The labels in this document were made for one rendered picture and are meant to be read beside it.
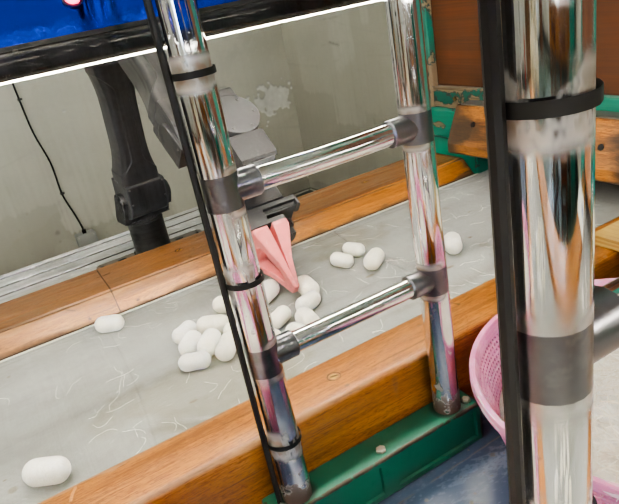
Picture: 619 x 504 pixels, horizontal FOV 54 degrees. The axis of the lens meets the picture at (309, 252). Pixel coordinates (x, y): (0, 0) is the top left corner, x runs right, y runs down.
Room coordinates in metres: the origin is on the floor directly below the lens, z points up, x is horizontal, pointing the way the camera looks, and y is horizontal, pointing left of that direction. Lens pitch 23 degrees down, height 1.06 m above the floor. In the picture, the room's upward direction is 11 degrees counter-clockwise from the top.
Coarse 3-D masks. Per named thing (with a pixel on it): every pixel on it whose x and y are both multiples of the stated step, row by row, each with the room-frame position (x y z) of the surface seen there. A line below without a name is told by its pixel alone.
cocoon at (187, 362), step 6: (186, 354) 0.52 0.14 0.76; (192, 354) 0.52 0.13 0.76; (198, 354) 0.52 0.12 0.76; (204, 354) 0.52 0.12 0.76; (180, 360) 0.51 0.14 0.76; (186, 360) 0.51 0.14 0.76; (192, 360) 0.51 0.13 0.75; (198, 360) 0.51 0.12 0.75; (204, 360) 0.51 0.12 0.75; (210, 360) 0.52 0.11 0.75; (180, 366) 0.51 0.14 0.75; (186, 366) 0.51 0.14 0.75; (192, 366) 0.51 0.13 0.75; (198, 366) 0.51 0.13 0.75; (204, 366) 0.51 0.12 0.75
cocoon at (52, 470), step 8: (56, 456) 0.40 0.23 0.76; (32, 464) 0.39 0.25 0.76; (40, 464) 0.39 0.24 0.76; (48, 464) 0.39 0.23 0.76; (56, 464) 0.39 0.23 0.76; (64, 464) 0.39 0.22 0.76; (24, 472) 0.39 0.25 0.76; (32, 472) 0.39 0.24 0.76; (40, 472) 0.39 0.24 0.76; (48, 472) 0.39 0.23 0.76; (56, 472) 0.39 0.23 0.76; (64, 472) 0.39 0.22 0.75; (24, 480) 0.39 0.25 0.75; (32, 480) 0.39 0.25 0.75; (40, 480) 0.38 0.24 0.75; (48, 480) 0.38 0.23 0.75; (56, 480) 0.38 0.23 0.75; (64, 480) 0.39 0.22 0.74
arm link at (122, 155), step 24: (96, 72) 0.94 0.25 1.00; (120, 72) 0.96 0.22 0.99; (120, 96) 0.96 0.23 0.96; (120, 120) 0.96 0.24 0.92; (120, 144) 0.96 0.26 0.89; (144, 144) 0.98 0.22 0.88; (120, 168) 0.97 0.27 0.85; (144, 168) 0.98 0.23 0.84; (120, 192) 0.99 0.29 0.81; (144, 192) 0.98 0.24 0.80
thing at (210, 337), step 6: (210, 330) 0.55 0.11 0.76; (216, 330) 0.55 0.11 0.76; (204, 336) 0.54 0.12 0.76; (210, 336) 0.54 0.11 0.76; (216, 336) 0.55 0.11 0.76; (198, 342) 0.54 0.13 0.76; (204, 342) 0.53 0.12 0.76; (210, 342) 0.53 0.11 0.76; (216, 342) 0.54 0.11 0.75; (198, 348) 0.53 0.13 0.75; (204, 348) 0.53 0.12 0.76; (210, 348) 0.53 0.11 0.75; (210, 354) 0.53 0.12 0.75
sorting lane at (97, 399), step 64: (448, 192) 0.87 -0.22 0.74; (320, 256) 0.73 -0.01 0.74; (448, 256) 0.66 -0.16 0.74; (128, 320) 0.65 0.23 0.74; (192, 320) 0.62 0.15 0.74; (384, 320) 0.54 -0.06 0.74; (0, 384) 0.56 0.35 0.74; (64, 384) 0.54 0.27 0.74; (128, 384) 0.52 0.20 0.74; (192, 384) 0.49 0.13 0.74; (0, 448) 0.45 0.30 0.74; (64, 448) 0.43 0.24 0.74; (128, 448) 0.42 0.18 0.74
